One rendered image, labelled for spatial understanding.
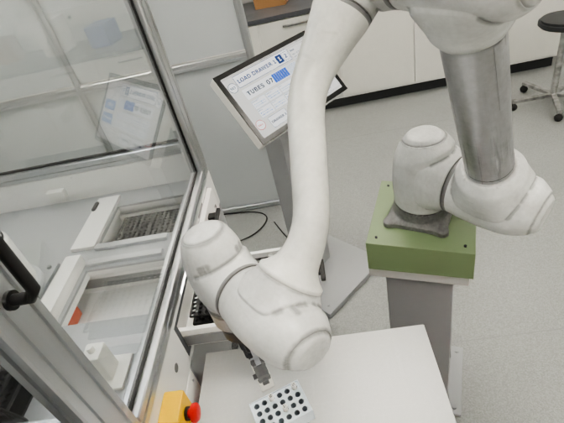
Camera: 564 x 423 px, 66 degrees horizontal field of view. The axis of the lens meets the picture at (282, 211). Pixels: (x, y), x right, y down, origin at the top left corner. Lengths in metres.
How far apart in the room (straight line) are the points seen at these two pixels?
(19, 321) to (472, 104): 0.76
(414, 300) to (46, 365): 1.08
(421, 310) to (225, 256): 0.95
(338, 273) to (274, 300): 1.75
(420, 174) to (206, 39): 1.64
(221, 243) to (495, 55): 0.51
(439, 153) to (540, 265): 1.42
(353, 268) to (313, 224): 1.74
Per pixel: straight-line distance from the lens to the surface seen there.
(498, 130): 0.90
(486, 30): 0.69
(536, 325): 2.22
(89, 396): 0.79
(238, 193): 2.91
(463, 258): 1.25
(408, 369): 1.12
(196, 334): 1.14
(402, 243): 1.25
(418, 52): 4.00
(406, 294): 1.45
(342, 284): 2.27
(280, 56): 1.86
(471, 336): 2.13
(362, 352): 1.15
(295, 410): 1.05
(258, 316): 0.60
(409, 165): 1.15
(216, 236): 0.67
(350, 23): 0.72
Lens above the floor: 1.71
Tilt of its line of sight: 37 degrees down
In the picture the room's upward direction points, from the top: 14 degrees counter-clockwise
